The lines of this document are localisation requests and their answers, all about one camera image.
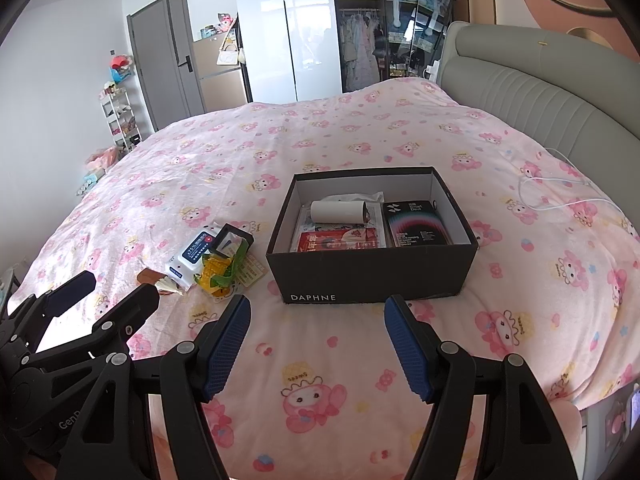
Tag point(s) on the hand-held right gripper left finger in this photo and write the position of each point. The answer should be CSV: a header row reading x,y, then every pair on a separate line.
x,y
227,347

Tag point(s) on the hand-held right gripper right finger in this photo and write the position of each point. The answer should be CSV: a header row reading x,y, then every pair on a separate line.
x,y
407,350

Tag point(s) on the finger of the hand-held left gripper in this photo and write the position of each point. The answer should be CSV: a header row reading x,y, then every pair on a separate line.
x,y
67,294
132,312

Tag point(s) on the wooden comb with tassel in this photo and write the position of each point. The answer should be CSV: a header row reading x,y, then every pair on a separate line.
x,y
147,276

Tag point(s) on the yellow green snack packet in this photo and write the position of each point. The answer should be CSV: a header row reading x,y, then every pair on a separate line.
x,y
215,271

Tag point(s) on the beige printed card packet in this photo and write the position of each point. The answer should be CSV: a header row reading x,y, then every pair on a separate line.
x,y
251,270

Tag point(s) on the white blue wet wipes pack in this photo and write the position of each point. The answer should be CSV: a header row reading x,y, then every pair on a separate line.
x,y
192,256

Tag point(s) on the black shoe box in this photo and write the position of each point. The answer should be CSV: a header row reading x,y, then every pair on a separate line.
x,y
370,275

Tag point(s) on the black framed mirror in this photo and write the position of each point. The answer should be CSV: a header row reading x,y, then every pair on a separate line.
x,y
243,234

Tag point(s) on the black product box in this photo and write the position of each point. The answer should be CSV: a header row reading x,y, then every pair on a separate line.
x,y
411,225

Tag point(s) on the red snack packet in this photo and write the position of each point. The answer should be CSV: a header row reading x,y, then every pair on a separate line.
x,y
335,241

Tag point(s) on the pile of pink toys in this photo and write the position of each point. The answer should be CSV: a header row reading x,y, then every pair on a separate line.
x,y
97,165

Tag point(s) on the pale paper packet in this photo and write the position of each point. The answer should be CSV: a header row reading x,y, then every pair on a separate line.
x,y
306,224

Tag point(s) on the white cylinder roll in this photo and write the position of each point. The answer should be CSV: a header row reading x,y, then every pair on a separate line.
x,y
337,212

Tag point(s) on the white shelf rack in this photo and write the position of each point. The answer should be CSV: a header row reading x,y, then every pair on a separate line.
x,y
121,120

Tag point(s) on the pink printed blanket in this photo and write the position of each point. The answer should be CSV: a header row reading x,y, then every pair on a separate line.
x,y
350,135

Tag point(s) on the gold refrigerator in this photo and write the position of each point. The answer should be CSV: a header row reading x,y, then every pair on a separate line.
x,y
220,85

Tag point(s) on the grey door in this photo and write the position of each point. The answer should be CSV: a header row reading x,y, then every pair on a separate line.
x,y
162,60

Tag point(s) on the grey padded headboard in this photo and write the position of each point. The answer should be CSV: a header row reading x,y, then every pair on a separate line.
x,y
525,90

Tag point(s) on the pink plush toy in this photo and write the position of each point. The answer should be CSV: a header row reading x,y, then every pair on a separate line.
x,y
226,21

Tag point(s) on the white glossy wardrobe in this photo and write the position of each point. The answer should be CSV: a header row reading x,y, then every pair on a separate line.
x,y
285,35

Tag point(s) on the glass door wardrobe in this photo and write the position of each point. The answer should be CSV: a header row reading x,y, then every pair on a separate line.
x,y
370,35

